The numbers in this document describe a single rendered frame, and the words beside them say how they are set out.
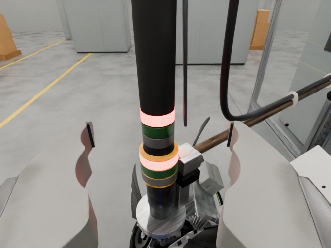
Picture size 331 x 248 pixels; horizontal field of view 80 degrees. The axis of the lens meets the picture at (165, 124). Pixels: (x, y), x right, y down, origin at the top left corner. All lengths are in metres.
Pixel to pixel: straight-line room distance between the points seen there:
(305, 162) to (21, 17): 14.45
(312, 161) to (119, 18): 7.03
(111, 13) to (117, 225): 6.43
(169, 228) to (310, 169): 0.48
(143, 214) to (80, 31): 7.59
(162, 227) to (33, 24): 14.21
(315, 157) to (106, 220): 1.76
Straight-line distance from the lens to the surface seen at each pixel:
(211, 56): 5.96
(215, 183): 0.78
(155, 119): 0.18
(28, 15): 14.35
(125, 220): 2.04
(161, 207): 0.27
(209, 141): 0.28
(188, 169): 0.25
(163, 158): 0.21
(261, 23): 8.33
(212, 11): 5.77
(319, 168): 0.67
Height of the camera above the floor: 1.72
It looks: 33 degrees down
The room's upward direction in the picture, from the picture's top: 1 degrees counter-clockwise
